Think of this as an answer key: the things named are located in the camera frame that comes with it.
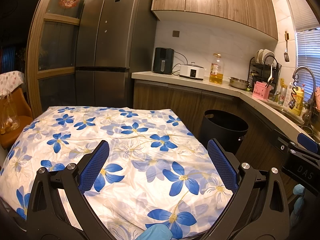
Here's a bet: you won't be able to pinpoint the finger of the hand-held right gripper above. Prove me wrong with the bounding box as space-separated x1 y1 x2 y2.
273 129 297 156
297 133 320 155

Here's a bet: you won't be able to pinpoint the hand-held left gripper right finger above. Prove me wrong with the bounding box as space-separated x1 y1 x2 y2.
205 138 290 240

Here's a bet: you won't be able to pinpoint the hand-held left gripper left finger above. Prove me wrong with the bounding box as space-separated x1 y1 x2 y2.
26 140 110 240

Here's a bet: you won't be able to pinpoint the black trash bin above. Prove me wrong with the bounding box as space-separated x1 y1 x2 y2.
199 109 249 157

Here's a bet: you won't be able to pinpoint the person's right hand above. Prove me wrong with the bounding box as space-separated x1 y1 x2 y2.
292 184 307 222

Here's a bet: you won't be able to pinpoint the person's left hand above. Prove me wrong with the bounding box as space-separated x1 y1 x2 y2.
136 224 173 240

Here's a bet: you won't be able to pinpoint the steel sink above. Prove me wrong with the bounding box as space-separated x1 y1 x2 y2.
269 102 313 130

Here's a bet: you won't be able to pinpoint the yellow detergent bottle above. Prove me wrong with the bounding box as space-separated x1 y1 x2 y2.
291 84 305 116

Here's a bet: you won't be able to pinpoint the silver beer can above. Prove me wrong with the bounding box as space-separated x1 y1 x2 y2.
279 87 288 105

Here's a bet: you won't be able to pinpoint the blue floral tablecloth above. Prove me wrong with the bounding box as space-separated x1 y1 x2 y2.
0 106 234 240

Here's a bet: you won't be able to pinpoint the pink utensil holder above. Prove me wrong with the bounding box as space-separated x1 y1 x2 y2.
252 81 270 101

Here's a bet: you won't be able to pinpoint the white spoon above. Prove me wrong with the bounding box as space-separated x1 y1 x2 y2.
266 64 275 83

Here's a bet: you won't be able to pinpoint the steel kitchen faucet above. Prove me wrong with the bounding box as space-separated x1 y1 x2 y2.
289 66 317 128

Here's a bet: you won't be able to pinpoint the steel bowl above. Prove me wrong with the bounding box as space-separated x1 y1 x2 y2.
229 77 250 90

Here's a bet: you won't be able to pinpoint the wooden kitchen counter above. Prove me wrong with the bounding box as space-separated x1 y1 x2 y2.
131 71 320 205

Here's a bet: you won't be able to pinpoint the hanging slotted spatula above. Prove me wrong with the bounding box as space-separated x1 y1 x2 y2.
284 31 290 62

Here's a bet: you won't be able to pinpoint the cooking oil bottle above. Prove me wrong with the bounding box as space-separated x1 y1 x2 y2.
209 53 225 85

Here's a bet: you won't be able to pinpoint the orange chair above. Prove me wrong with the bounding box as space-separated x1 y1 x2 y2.
0 87 34 150

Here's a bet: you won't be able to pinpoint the clear plastic bag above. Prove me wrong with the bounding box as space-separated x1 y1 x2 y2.
0 92 22 135

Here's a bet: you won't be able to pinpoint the window blinds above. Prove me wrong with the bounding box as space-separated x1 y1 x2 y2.
282 0 320 90

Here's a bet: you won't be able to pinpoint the white electric cooker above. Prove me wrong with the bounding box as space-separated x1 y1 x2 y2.
179 62 204 81

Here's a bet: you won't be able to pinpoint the polka dot cloth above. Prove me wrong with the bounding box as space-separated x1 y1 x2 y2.
0 71 25 98

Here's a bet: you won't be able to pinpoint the black air fryer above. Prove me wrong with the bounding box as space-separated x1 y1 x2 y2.
153 47 175 75

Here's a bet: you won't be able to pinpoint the dark steel refrigerator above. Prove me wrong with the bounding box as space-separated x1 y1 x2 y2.
75 0 157 110

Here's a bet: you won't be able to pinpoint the wooden framed glass door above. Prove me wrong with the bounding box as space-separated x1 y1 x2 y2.
26 0 105 119

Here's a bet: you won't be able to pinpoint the black wire dish rack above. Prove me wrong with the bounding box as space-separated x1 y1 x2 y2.
249 55 282 94

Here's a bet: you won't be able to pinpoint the black power cable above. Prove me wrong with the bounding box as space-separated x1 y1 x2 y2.
174 52 188 67

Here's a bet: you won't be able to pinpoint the wooden wall cabinet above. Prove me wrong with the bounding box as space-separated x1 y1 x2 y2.
151 0 279 40

